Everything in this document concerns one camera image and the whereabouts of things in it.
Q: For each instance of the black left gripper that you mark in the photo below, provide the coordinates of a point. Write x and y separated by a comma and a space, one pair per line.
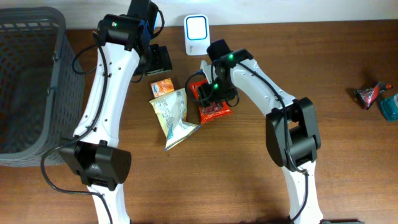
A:
160, 66

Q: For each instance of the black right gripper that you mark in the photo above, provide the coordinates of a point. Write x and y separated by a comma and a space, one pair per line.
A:
209, 100

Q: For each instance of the small orange box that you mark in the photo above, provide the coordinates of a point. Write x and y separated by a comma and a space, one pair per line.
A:
162, 87

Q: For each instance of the red snack bag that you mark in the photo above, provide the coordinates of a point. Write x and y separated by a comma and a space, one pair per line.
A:
210, 111

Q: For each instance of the cream chips bag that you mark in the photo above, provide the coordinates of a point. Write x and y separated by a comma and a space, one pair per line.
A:
171, 111

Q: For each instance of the black orange snack packet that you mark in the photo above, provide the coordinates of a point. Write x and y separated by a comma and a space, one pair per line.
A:
368, 96

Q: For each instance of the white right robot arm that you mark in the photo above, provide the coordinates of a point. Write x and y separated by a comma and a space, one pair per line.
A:
292, 133

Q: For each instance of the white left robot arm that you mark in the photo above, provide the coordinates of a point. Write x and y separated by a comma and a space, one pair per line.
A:
124, 50

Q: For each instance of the white barcode scanner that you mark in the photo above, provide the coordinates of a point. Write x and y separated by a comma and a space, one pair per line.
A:
197, 34

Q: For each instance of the dark grey plastic basket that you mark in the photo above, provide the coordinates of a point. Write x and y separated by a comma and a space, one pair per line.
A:
41, 95

